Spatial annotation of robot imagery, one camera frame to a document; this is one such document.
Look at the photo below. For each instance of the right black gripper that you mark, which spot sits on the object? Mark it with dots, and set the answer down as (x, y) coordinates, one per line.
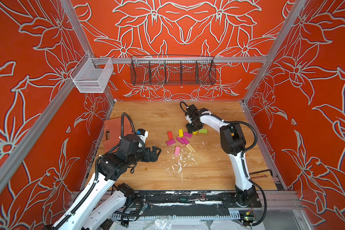
(194, 125)

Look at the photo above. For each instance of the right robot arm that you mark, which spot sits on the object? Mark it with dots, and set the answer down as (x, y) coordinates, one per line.
(232, 141)

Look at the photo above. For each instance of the magenta block left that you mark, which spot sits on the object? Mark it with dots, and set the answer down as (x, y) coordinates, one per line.
(170, 142)

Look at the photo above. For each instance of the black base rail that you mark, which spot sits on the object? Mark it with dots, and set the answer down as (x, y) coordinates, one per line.
(199, 204)

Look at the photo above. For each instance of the white wire basket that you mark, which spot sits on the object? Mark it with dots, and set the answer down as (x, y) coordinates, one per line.
(91, 75)

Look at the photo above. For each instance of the red block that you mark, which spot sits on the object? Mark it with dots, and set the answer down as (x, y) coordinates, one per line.
(170, 135)

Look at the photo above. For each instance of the red plastic tool case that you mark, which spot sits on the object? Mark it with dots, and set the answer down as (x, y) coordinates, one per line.
(112, 132)

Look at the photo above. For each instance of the dark magenta block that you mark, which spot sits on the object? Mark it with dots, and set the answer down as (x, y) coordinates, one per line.
(185, 140)

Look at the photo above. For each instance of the magenta block top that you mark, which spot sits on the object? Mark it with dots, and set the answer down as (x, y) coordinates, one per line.
(187, 135)

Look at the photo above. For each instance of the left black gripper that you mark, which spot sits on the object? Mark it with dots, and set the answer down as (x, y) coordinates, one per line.
(148, 157)

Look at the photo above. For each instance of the magenta block middle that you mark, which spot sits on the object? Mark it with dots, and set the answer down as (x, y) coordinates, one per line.
(180, 140)

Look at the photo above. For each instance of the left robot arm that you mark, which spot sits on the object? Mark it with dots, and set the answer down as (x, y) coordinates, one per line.
(86, 212)

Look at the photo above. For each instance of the black wire basket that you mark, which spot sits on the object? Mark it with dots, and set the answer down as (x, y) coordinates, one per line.
(173, 70)

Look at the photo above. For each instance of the pale pink block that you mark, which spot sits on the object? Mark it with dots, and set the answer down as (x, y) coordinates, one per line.
(177, 151)

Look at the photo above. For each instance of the green block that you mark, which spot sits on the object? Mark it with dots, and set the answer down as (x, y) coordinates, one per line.
(203, 131)

